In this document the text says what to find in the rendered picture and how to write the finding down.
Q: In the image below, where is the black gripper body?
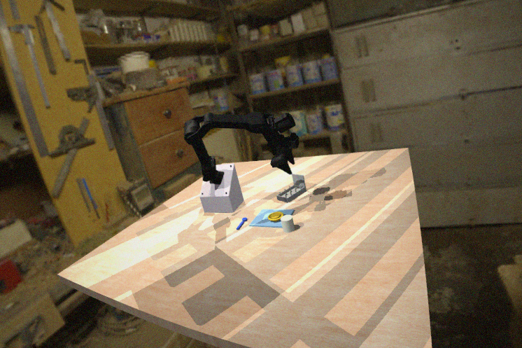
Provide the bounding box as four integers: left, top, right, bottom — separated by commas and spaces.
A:
267, 134, 288, 168

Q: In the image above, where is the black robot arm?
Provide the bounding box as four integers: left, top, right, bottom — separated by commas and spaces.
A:
184, 112, 299, 184

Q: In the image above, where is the light blue rectangular mat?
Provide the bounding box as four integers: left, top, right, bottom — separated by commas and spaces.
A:
249, 209, 294, 228

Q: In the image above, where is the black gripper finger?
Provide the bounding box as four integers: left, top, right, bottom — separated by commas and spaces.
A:
277, 160, 292, 175
285, 148, 295, 165

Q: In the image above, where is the yellow plate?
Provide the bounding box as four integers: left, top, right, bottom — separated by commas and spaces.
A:
268, 211, 283, 221

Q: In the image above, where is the grey cylinder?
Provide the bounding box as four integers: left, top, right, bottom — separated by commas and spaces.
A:
280, 215, 295, 233

